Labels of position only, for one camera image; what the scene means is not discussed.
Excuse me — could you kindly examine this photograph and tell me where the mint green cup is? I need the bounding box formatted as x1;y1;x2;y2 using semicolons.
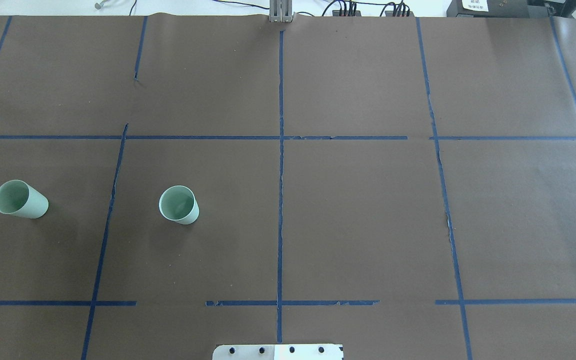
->
158;185;200;225
0;179;50;219

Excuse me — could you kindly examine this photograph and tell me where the brown paper table cover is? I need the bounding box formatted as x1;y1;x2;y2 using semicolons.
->
0;14;576;360

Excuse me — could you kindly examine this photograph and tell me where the black box with label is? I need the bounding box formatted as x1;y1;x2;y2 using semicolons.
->
446;0;550;19

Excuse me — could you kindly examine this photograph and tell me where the grey aluminium post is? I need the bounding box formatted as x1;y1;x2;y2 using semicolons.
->
269;0;295;23

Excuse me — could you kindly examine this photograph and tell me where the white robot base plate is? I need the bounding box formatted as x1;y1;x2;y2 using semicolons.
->
212;343;345;360

